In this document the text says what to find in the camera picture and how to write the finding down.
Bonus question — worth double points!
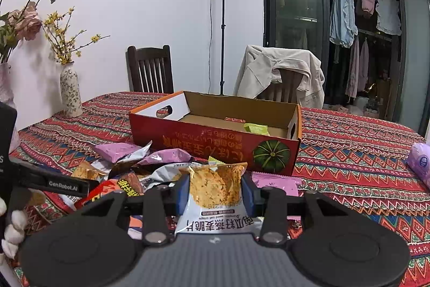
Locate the green snack packet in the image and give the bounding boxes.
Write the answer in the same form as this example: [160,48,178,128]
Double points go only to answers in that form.
[243,123,271,137]

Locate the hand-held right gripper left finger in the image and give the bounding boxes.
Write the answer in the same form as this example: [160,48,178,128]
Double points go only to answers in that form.
[72,177,190,247]

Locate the black power cable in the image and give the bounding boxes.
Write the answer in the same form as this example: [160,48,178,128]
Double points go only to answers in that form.
[206,0,216,94]

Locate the yellow flower branches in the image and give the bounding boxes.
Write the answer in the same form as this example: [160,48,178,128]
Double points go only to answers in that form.
[43,7,111,66]

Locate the pink artificial flowers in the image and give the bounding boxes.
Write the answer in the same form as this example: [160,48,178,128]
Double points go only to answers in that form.
[0,0,74,64]

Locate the floral ceramic vase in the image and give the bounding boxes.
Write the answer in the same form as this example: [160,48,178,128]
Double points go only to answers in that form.
[60,62,84,118]

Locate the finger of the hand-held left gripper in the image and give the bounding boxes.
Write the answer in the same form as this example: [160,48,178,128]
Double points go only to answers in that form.
[10,157,100,198]

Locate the beige jacket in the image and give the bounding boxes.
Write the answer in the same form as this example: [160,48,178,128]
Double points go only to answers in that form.
[234,45,326,109]

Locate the person's left hand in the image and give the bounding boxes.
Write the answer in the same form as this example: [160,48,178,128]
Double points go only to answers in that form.
[0,198,28,259]

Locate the studio light on stand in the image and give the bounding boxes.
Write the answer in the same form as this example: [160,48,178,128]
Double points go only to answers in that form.
[206,0,234,95]

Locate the pink snack packet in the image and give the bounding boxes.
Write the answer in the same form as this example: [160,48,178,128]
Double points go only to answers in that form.
[250,172,303,197]

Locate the sliding glass door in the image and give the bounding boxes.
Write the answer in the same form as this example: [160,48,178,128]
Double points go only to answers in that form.
[262,0,430,136]

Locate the jacket-draped wooden chair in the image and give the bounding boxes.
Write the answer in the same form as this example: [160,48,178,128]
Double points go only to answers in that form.
[258,69,303,104]

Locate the pile of mixed snack bags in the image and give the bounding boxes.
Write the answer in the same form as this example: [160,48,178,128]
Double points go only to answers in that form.
[62,141,222,240]

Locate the light blue hanging shirt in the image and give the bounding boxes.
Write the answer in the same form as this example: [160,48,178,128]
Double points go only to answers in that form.
[329,0,358,48]

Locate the pale pink vase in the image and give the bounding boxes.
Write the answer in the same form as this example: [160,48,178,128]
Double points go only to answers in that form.
[0,62,21,153]

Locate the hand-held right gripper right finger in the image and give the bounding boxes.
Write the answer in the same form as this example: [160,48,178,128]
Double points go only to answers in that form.
[241,173,357,247]

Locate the red cardboard box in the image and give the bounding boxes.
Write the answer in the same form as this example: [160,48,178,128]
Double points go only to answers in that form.
[128,90,303,177]

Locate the dark wooden chair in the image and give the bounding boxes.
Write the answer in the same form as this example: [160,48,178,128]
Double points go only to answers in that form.
[126,45,174,94]

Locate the red patterned tablecloth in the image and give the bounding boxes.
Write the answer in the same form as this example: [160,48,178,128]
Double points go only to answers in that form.
[0,91,430,287]

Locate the purple tissue pack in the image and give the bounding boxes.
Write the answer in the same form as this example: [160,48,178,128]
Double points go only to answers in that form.
[406,142,430,190]

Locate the orange white snack packet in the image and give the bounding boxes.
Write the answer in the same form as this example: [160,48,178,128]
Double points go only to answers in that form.
[175,162,264,235]

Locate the white hanging top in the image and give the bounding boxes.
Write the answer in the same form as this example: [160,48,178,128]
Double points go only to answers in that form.
[374,0,403,36]

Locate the pale pink hanging garment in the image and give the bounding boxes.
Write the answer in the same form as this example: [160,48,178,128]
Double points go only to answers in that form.
[358,38,370,93]
[345,36,360,99]

